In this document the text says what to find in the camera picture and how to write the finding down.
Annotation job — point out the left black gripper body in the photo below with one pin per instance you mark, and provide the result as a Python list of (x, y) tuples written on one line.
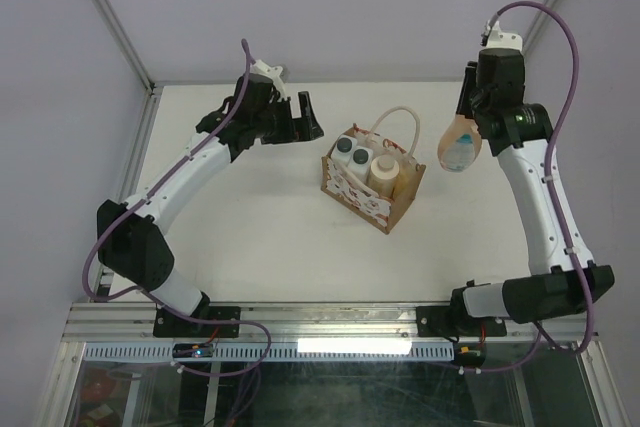
[(281, 127)]

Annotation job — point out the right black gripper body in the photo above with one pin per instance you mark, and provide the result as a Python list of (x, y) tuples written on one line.
[(478, 105)]

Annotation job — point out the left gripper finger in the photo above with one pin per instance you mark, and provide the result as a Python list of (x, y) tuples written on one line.
[(311, 129), (305, 104)]

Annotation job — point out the white bottle grey cap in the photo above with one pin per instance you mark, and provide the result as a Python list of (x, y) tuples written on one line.
[(360, 162), (343, 151)]

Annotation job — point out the peach lotion bottle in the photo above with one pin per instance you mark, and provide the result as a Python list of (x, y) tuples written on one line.
[(460, 145)]

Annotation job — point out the cream round jar bottle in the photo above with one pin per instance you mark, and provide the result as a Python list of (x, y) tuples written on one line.
[(384, 171)]

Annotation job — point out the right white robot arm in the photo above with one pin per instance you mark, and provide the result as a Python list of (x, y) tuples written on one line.
[(564, 279)]

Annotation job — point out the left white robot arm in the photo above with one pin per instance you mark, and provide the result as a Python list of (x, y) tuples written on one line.
[(131, 234)]

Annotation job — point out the small circuit board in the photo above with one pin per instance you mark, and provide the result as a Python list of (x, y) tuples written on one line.
[(196, 350)]

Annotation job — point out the black connector box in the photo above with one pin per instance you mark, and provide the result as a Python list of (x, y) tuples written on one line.
[(469, 356)]

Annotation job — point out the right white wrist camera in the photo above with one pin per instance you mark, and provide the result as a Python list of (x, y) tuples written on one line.
[(494, 37)]

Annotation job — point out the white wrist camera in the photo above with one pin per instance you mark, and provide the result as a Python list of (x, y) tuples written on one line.
[(494, 37), (277, 74)]

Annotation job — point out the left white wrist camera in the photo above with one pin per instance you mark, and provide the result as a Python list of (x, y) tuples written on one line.
[(277, 74)]

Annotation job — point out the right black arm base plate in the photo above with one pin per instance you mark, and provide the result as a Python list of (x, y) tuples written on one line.
[(445, 322)]

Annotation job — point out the white slotted cable duct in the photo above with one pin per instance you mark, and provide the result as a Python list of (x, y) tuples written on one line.
[(347, 349)]

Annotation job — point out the aluminium mounting rail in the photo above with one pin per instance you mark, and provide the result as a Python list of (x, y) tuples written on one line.
[(286, 321)]

